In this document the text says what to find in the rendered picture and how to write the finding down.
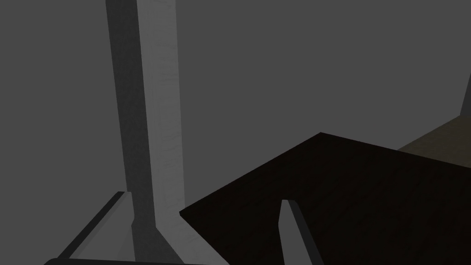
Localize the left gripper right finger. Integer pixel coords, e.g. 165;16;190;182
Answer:
277;199;325;265

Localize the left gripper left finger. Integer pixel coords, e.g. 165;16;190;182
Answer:
57;191;136;262

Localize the dark brown wooden table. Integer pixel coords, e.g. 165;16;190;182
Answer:
179;132;471;265

